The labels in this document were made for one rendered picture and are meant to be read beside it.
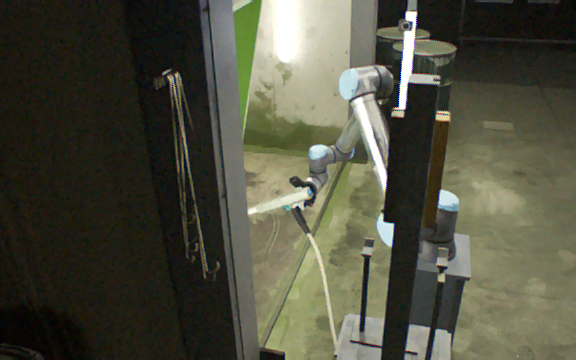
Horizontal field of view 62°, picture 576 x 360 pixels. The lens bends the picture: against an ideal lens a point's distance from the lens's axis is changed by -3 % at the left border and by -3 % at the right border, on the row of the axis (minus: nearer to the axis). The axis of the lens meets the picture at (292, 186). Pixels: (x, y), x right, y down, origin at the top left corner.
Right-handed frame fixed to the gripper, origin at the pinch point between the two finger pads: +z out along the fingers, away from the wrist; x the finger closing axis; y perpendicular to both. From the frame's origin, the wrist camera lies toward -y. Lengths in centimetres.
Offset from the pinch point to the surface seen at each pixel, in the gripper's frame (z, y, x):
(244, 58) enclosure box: -37, -69, 8
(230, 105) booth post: 75, -57, -53
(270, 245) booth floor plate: -54, 41, 70
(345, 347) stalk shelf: 76, 21, -48
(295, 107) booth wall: -190, -16, 85
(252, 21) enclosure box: -38, -82, -5
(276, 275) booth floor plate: -28, 49, 55
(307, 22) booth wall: -192, -74, 40
